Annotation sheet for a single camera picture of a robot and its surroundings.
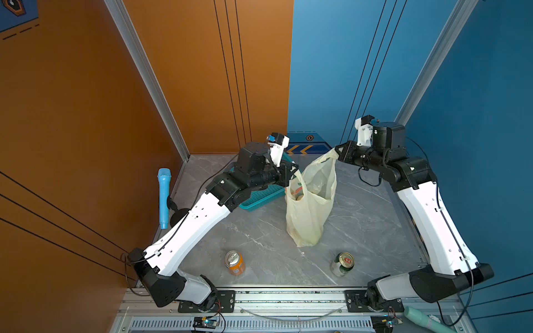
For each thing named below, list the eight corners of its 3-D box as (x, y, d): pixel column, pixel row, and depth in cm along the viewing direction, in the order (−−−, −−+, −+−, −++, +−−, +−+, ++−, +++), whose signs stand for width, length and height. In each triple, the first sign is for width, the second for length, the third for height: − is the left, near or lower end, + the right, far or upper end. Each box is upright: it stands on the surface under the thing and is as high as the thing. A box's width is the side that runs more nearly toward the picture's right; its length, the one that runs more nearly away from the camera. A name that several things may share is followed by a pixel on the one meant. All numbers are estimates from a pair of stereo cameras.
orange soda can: (229, 275, 81) (223, 267, 72) (231, 260, 85) (226, 250, 76) (244, 275, 81) (240, 267, 72) (245, 260, 85) (242, 250, 76)
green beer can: (333, 276, 81) (340, 268, 72) (330, 261, 84) (337, 252, 75) (347, 276, 81) (356, 268, 72) (344, 261, 84) (352, 252, 75)
